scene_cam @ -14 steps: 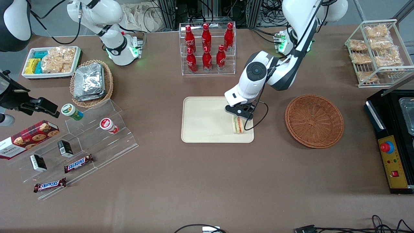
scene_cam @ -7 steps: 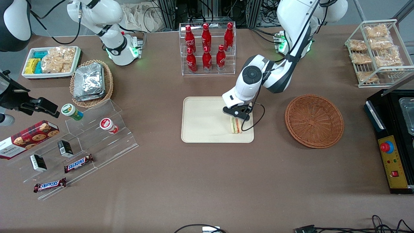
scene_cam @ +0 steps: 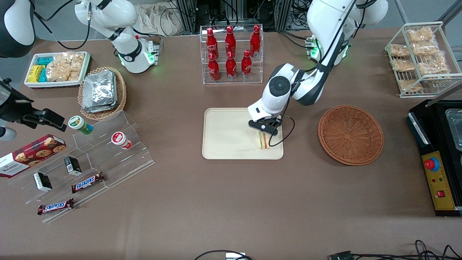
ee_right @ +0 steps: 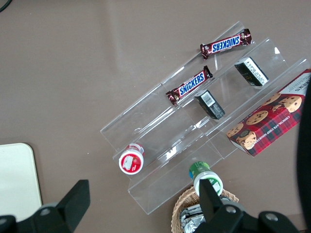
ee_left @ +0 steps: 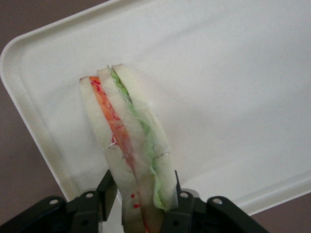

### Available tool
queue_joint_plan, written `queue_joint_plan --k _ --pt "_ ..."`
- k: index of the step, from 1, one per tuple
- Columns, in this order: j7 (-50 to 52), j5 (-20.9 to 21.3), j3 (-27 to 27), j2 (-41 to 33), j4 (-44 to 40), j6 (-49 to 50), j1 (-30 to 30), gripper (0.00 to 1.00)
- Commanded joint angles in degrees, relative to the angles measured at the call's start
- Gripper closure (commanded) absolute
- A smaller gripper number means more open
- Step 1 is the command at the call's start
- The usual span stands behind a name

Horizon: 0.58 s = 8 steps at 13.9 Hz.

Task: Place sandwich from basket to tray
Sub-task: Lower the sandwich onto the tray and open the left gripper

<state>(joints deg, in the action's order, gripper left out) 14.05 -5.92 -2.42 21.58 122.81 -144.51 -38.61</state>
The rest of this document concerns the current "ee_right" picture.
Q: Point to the small black box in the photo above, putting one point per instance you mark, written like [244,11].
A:
[210,104]
[252,71]

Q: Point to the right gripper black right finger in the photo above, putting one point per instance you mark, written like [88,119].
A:
[211,201]

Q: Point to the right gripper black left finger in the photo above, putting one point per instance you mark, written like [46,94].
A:
[73,201]

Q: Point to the green yogurt cup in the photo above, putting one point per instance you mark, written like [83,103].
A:
[201,170]

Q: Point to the red yogurt cup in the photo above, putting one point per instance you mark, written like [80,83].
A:
[131,160]

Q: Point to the snickers bar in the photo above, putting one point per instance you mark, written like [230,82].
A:
[226,44]
[190,85]

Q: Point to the clear acrylic step display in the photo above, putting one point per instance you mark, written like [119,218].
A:
[158,126]

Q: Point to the cream plastic tray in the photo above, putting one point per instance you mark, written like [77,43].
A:
[17,179]

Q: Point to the light wicker basket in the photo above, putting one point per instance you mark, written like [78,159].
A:
[182,206]

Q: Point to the silver foil packet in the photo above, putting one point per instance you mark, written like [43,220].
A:
[192,224]
[193,211]

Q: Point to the red tartan cookie box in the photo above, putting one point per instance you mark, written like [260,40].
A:
[269,123]

